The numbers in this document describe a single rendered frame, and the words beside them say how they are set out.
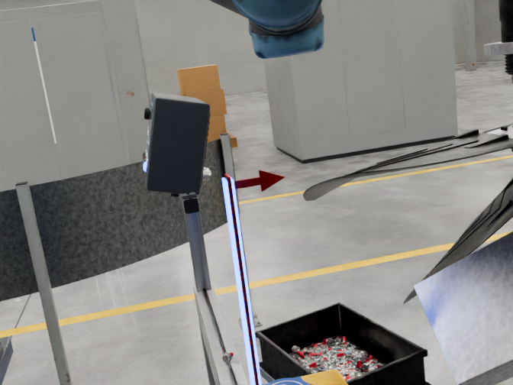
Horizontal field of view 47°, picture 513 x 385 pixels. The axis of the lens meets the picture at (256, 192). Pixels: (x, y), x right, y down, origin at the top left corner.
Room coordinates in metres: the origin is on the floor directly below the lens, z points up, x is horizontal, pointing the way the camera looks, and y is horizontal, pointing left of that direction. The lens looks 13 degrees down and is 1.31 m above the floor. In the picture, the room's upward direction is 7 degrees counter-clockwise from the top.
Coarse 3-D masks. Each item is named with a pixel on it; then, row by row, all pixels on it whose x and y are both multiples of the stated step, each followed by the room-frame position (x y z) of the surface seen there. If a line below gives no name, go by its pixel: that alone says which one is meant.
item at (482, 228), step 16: (512, 192) 0.77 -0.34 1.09; (496, 208) 0.78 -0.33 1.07; (512, 208) 0.73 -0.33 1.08; (480, 224) 0.80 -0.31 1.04; (496, 224) 0.74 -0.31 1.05; (464, 240) 0.81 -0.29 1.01; (480, 240) 0.75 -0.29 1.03; (448, 256) 0.83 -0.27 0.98; (464, 256) 0.76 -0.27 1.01; (432, 272) 0.84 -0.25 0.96
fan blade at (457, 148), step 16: (448, 144) 0.66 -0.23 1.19; (464, 144) 0.65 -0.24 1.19; (480, 144) 0.63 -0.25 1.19; (496, 144) 0.62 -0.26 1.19; (512, 144) 0.62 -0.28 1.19; (384, 160) 0.67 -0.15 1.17; (400, 160) 0.64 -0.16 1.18; (416, 160) 0.61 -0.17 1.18; (432, 160) 0.59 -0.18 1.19; (448, 160) 0.58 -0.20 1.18; (352, 176) 0.55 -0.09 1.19; (304, 192) 0.68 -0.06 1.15; (320, 192) 0.72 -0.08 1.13
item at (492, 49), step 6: (498, 42) 0.71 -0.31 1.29; (510, 42) 0.66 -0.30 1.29; (486, 48) 0.68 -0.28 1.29; (492, 48) 0.67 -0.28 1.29; (498, 48) 0.66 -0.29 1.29; (504, 48) 0.65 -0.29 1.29; (510, 48) 0.65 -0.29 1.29; (486, 54) 0.68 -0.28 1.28; (492, 54) 0.67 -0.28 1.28; (498, 54) 0.66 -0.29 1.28
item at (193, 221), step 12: (192, 216) 1.13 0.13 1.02; (192, 228) 1.12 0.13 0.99; (192, 240) 1.12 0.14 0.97; (204, 240) 1.13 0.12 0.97; (192, 252) 1.12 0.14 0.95; (204, 252) 1.12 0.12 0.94; (192, 264) 1.13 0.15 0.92; (204, 264) 1.12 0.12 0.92; (204, 276) 1.12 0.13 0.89; (204, 288) 1.13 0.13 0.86
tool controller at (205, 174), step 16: (160, 96) 1.22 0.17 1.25; (176, 96) 1.34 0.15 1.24; (144, 112) 1.38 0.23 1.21; (160, 112) 1.17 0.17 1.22; (176, 112) 1.18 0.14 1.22; (192, 112) 1.18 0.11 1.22; (208, 112) 1.19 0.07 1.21; (160, 128) 1.17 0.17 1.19; (176, 128) 1.18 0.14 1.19; (192, 128) 1.18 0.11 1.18; (208, 128) 1.21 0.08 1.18; (160, 144) 1.17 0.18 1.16; (176, 144) 1.18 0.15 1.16; (192, 144) 1.18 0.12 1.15; (160, 160) 1.17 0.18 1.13; (176, 160) 1.17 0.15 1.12; (192, 160) 1.18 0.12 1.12; (160, 176) 1.17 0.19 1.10; (176, 176) 1.17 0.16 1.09; (192, 176) 1.18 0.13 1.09; (208, 176) 1.22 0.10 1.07; (176, 192) 1.17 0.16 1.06
